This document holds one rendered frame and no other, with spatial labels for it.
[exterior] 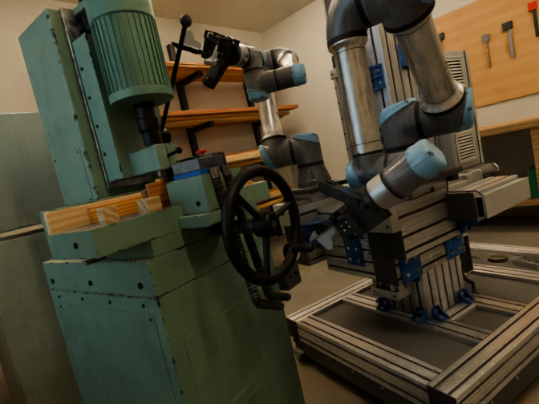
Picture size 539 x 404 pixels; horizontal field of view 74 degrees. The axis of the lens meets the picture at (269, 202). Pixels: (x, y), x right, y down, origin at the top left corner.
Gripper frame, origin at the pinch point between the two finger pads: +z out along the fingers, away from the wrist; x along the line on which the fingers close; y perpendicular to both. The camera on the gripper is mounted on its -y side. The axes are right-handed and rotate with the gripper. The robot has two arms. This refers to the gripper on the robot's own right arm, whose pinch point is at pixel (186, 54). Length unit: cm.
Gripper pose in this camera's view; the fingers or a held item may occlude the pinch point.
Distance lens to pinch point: 116.9
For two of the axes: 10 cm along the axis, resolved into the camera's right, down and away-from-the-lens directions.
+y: 3.4, -8.2, -4.6
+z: -5.7, 2.1, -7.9
